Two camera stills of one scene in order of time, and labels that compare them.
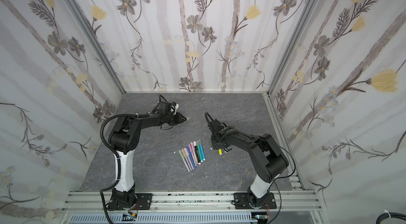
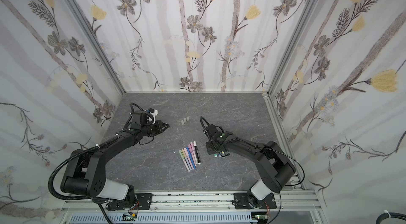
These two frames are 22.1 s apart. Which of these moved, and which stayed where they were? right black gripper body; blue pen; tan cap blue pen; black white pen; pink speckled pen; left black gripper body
Moved: left black gripper body; right black gripper body
Stayed: pink speckled pen; blue pen; tan cap blue pen; black white pen
